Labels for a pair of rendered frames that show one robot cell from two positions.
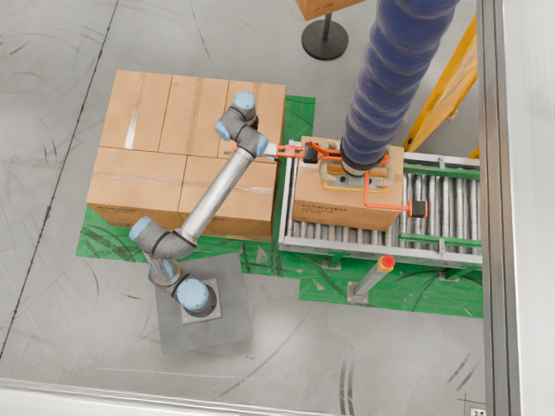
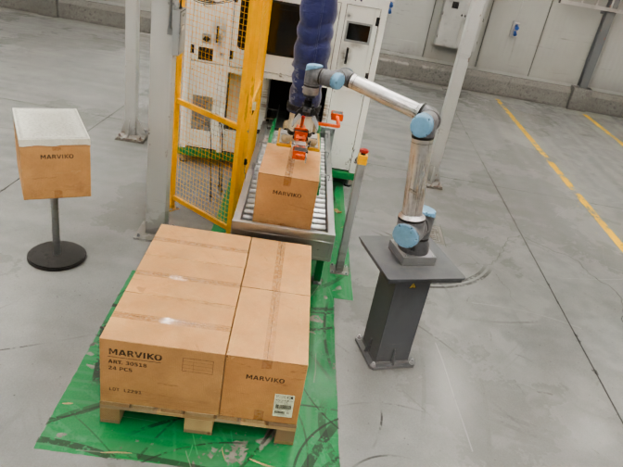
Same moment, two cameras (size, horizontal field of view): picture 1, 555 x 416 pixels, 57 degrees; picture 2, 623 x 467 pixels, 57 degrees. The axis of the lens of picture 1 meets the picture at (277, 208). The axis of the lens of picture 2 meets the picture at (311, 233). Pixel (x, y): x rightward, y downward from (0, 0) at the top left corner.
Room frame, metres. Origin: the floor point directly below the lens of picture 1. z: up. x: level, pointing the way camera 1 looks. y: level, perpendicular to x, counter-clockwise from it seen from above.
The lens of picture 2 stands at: (1.48, 3.36, 2.37)
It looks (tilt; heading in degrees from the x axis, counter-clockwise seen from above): 27 degrees down; 261
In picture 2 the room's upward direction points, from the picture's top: 10 degrees clockwise
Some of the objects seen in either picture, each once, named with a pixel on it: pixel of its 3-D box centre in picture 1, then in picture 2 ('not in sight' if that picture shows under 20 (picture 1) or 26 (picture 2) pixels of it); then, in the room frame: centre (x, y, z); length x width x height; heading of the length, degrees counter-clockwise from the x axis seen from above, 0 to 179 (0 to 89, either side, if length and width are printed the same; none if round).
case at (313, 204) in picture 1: (345, 185); (287, 186); (1.11, -0.41, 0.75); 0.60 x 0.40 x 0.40; 84
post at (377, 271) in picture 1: (370, 279); (350, 215); (0.58, -0.58, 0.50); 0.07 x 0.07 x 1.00; 85
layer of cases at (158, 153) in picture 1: (194, 153); (221, 312); (1.49, 0.59, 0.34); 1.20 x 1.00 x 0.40; 85
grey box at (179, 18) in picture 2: not in sight; (179, 31); (1.97, -0.88, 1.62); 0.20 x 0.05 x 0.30; 85
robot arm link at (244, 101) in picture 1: (244, 106); (313, 75); (1.12, 0.15, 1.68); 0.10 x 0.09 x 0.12; 146
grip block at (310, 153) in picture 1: (310, 153); (300, 133); (1.10, -0.17, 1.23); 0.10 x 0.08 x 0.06; 176
